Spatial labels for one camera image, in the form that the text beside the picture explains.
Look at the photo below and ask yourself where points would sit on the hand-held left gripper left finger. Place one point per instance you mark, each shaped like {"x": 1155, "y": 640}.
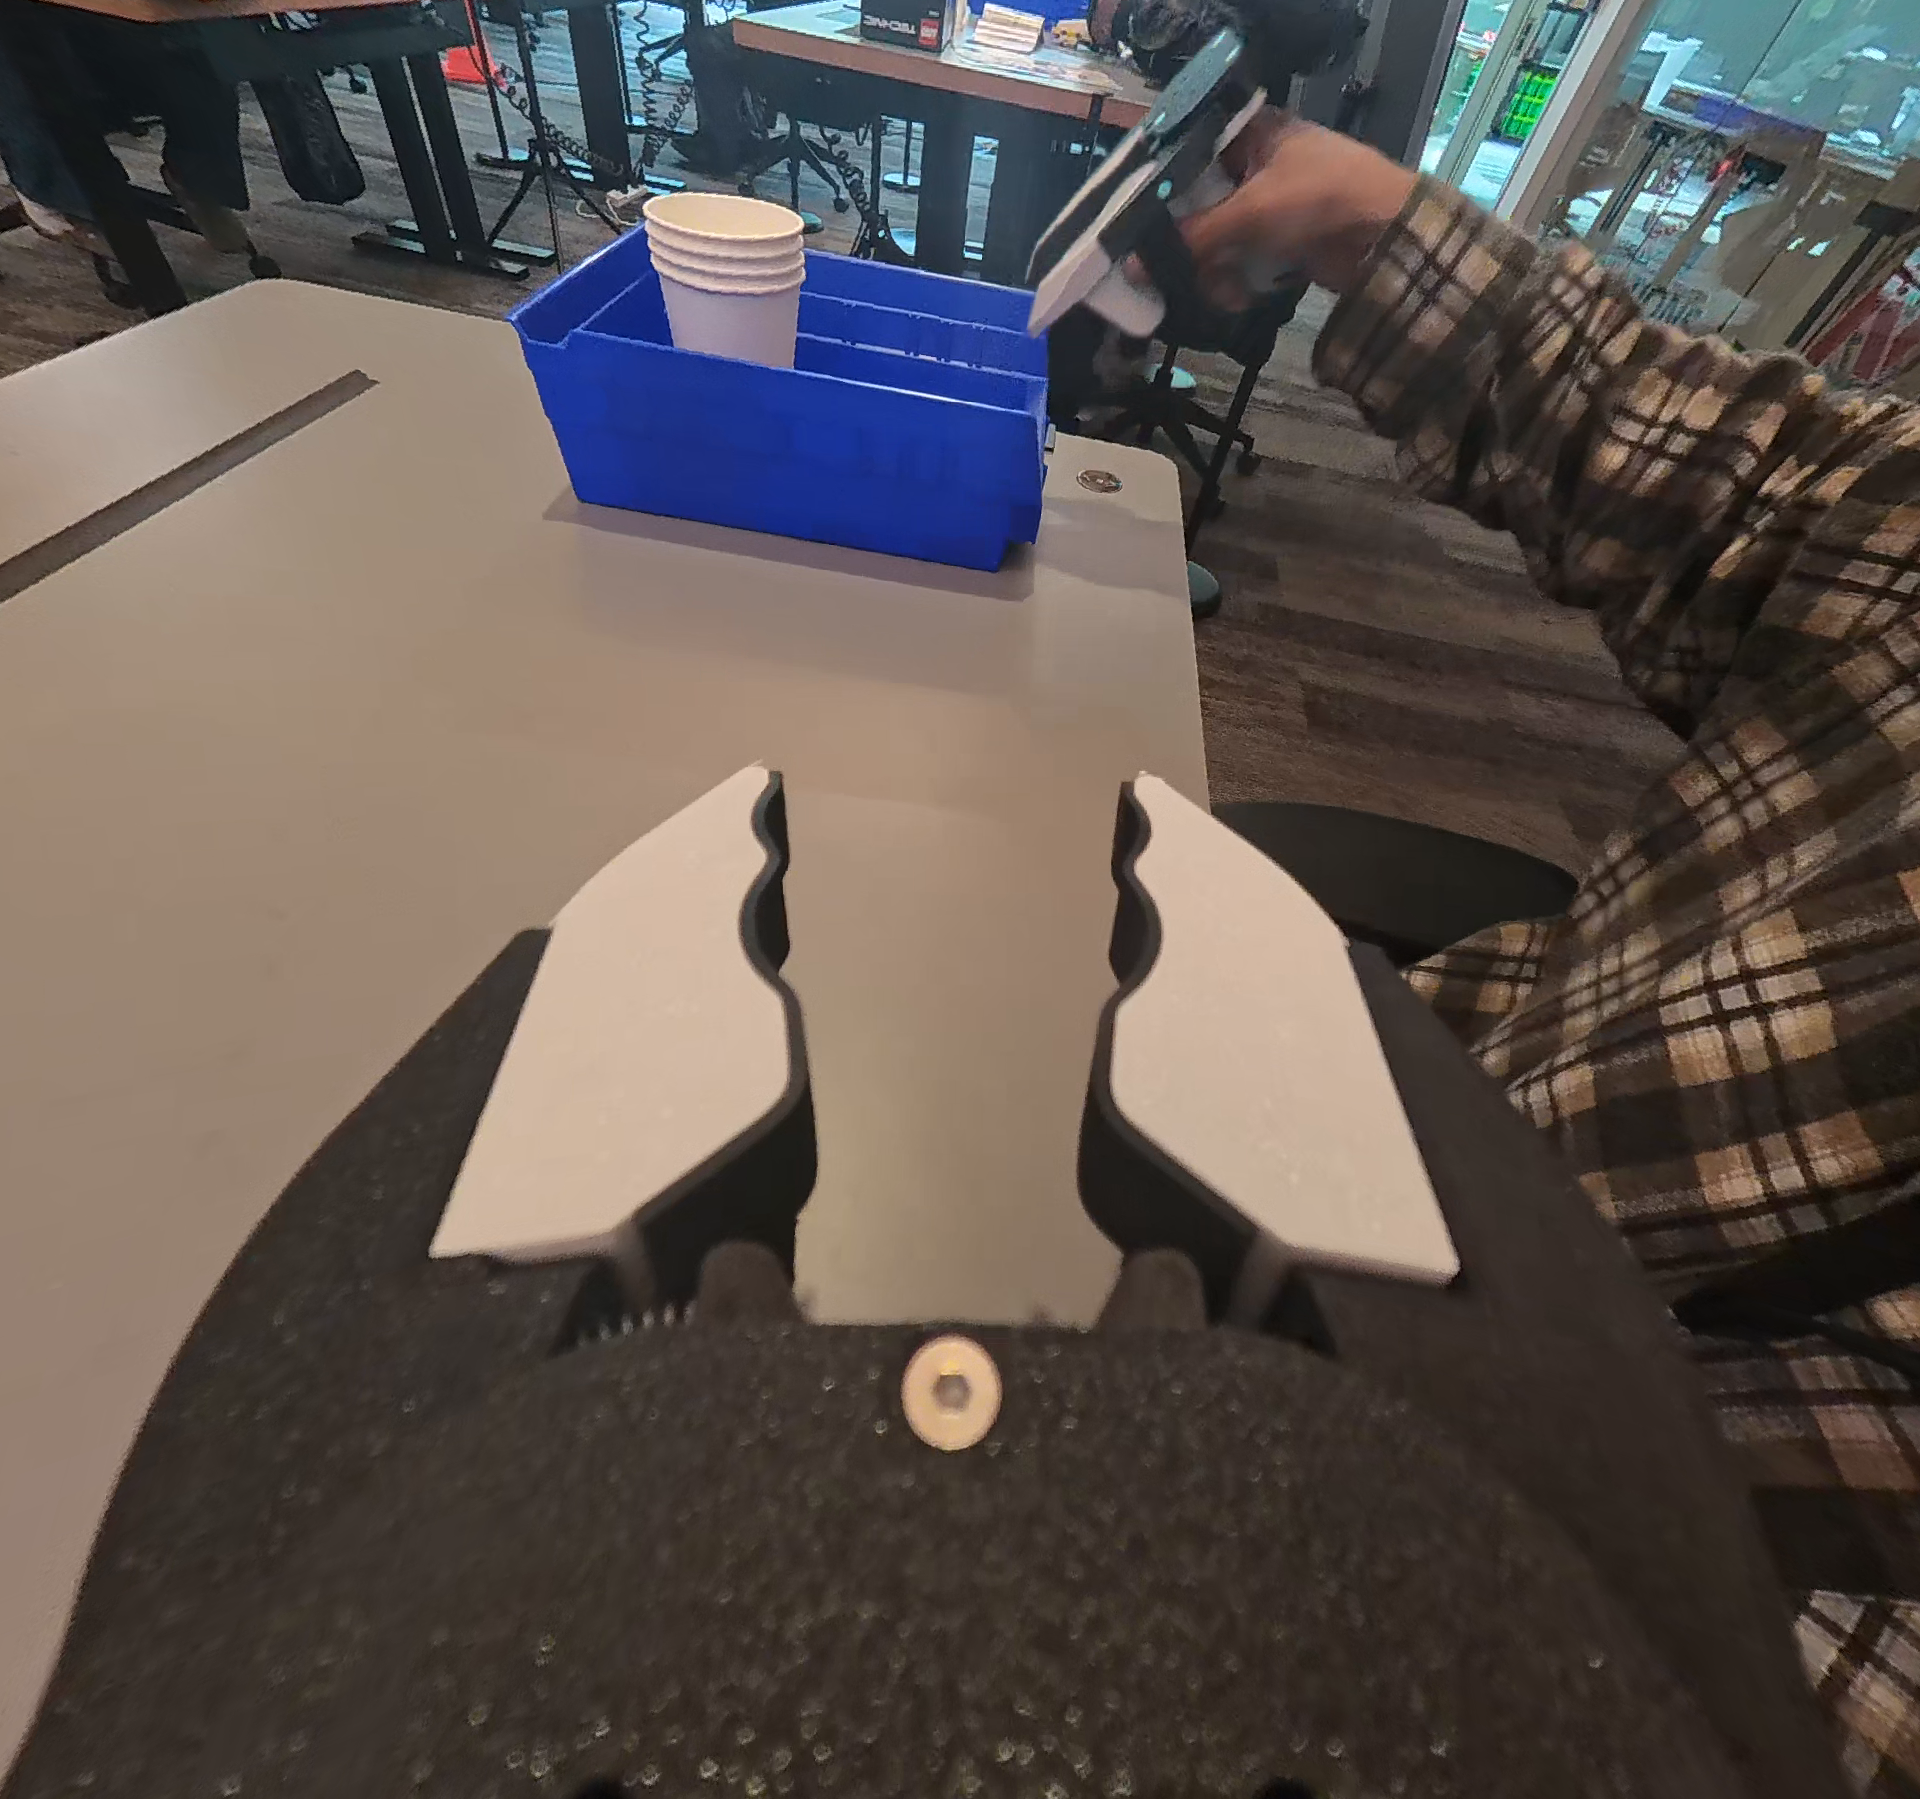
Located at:
{"x": 631, "y": 1048}

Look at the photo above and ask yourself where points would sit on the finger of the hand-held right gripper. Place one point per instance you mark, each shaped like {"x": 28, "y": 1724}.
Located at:
{"x": 1133, "y": 307}
{"x": 1138, "y": 194}

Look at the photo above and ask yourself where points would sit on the blue plastic bin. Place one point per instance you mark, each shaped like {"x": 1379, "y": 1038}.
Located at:
{"x": 781, "y": 462}

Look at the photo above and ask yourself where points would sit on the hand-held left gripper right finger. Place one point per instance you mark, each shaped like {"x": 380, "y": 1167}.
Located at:
{"x": 1269, "y": 1063}

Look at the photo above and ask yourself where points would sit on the orange traffic cone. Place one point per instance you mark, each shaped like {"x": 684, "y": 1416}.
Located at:
{"x": 478, "y": 60}

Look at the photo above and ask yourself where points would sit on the black cardboard box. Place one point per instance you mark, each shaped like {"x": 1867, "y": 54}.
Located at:
{"x": 908, "y": 14}

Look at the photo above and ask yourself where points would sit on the black stanchion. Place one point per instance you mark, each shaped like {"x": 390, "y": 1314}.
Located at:
{"x": 1204, "y": 584}

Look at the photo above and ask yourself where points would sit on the black chair armrest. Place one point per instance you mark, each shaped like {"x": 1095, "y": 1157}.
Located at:
{"x": 1395, "y": 868}

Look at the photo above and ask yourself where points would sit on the person's right hand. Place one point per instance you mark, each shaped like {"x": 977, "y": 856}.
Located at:
{"x": 1304, "y": 201}

